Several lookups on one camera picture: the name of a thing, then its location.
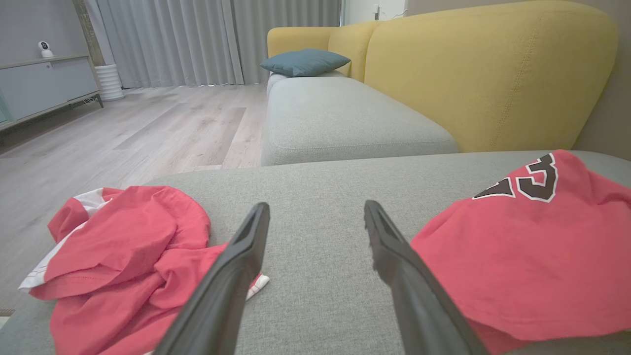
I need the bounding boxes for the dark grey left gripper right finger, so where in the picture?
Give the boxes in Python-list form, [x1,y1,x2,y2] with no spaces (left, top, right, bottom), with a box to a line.
[364,200,489,355]

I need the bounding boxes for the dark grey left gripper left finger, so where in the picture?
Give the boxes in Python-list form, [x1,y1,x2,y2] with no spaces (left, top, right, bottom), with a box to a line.
[153,202,271,355]

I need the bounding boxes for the red white basketball shorts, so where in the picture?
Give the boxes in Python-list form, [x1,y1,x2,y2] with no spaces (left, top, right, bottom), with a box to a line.
[19,186,270,355]

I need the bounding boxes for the red Bulls 23 jersey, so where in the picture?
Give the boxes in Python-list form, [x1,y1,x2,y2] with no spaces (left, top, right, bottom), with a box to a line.
[410,149,631,355]

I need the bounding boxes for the yellow backed grey sofa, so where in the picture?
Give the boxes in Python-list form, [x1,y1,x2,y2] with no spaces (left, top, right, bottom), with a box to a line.
[260,0,619,167]

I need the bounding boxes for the white ribbed floor vase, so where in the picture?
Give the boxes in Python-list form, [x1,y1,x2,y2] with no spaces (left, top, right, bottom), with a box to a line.
[95,64,125,102]

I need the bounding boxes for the teal throw cushion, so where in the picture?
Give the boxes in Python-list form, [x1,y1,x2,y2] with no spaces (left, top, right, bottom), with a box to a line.
[260,48,351,78]

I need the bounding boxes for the grey pleated curtain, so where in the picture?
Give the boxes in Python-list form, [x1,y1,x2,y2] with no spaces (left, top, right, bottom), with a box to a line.
[84,0,342,89]

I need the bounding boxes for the grey low cabinet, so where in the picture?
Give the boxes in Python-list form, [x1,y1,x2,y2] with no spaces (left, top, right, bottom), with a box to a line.
[0,54,104,131]

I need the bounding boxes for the brown wooden trunk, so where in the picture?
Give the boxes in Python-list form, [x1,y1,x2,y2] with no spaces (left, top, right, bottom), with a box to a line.
[73,0,106,67]

